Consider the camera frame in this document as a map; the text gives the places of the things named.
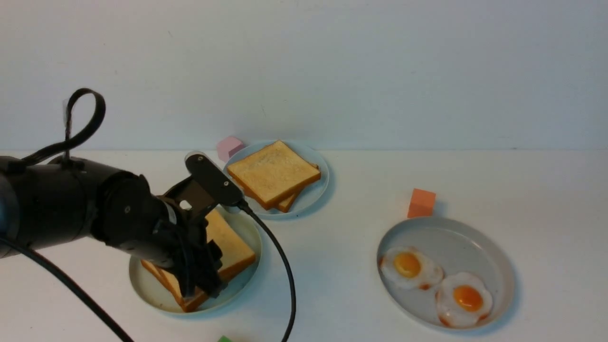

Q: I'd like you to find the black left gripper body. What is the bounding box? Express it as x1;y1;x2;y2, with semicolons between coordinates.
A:
95;176;224;300

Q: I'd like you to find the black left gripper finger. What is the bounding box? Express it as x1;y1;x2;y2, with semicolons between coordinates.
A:
178;247;196;299
197;240;224;297

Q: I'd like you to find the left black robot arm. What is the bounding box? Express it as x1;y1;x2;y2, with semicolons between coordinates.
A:
1;156;226;297

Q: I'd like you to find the light green round plate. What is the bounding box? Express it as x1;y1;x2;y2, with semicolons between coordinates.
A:
129;209;263;316

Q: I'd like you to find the green foam cube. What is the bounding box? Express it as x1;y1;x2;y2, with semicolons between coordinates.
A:
218;335;233;342

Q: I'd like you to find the pink foam cube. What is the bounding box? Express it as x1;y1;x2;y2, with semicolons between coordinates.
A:
216;136;245;162

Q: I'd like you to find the light blue bread plate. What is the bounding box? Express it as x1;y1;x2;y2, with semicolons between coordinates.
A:
224;140;330;219

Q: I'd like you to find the left fried egg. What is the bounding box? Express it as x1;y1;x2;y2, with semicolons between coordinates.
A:
379;246;444;291

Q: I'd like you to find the fried egg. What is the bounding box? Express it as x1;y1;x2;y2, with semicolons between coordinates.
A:
379;246;444;291
435;271;493;329

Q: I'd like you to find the orange foam cube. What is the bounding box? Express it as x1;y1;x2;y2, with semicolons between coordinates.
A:
407;188;437;219

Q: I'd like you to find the right fried egg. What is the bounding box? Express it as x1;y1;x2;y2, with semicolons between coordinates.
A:
435;271;493;329

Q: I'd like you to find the grey egg plate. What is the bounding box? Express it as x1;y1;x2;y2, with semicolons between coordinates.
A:
377;217;517;334

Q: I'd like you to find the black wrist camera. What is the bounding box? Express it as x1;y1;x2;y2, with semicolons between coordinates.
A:
185;152;245;208

